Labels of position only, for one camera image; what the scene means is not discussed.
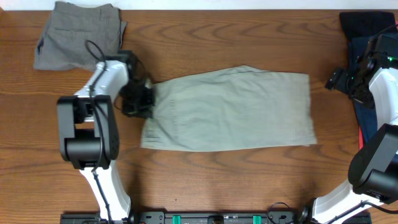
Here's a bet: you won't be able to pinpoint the khaki green shorts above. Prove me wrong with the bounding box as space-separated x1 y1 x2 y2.
141 65 317 152

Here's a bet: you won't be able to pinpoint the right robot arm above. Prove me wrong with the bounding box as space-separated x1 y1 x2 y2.
294 52 397 223

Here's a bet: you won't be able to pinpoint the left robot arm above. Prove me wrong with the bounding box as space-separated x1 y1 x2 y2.
57 50 155 223

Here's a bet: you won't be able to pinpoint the navy blue folded garment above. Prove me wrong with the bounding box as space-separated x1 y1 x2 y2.
348 37 377 143

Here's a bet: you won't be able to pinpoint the red folded garment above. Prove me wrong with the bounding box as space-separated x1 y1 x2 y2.
358 127 364 150

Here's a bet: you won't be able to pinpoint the black folded garment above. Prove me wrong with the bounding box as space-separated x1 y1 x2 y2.
339 11 397 40

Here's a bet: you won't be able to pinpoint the folded grey shorts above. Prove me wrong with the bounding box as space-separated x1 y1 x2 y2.
34 1 127 71

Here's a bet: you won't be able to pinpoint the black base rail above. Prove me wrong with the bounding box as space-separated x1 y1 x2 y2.
60 212 373 224

